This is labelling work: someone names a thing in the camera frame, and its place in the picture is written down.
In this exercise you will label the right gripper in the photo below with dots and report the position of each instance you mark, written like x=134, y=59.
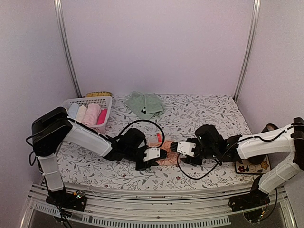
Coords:
x=188, y=160

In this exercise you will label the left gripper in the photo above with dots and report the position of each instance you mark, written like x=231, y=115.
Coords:
x=150, y=162

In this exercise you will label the orange patterned towel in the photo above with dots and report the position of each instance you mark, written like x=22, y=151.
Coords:
x=171, y=158

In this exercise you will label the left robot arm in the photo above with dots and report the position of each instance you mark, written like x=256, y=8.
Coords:
x=49, y=131

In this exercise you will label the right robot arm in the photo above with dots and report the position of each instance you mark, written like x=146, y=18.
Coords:
x=286, y=139

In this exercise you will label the dark cylinder roll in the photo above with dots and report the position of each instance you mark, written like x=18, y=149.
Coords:
x=269, y=127

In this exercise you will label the floral tablecloth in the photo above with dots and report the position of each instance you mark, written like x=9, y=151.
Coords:
x=182, y=116

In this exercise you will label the green towel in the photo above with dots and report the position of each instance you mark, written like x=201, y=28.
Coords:
x=145, y=106

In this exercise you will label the floral ceramic tray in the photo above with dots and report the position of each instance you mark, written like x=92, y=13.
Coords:
x=245, y=167

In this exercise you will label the magenta rolled towel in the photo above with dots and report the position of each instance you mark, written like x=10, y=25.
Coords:
x=102, y=117

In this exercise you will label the white plastic basket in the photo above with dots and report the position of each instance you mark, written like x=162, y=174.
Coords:
x=105, y=102

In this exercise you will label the pink rolled towel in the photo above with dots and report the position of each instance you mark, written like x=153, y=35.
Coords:
x=92, y=114

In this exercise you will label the cream rolled towel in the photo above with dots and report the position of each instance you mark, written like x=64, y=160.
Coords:
x=81, y=113

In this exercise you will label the woven straw brush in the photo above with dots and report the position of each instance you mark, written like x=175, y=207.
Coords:
x=98, y=94

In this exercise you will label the blue rolled towel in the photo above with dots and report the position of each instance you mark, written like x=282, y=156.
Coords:
x=72, y=111

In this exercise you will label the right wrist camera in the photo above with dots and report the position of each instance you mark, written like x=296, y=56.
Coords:
x=208, y=136

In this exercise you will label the metal front rail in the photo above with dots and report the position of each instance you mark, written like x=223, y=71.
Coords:
x=204, y=208

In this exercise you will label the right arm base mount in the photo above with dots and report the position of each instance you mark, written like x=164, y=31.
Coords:
x=247, y=201

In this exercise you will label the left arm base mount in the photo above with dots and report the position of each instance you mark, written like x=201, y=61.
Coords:
x=63, y=199

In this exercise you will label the right metal frame post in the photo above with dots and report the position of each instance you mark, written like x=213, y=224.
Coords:
x=248, y=50

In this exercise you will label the metal frame post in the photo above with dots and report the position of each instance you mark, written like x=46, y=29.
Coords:
x=248, y=50
x=66, y=48

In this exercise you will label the left metal frame post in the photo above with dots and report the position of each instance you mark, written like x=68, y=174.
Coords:
x=66, y=48

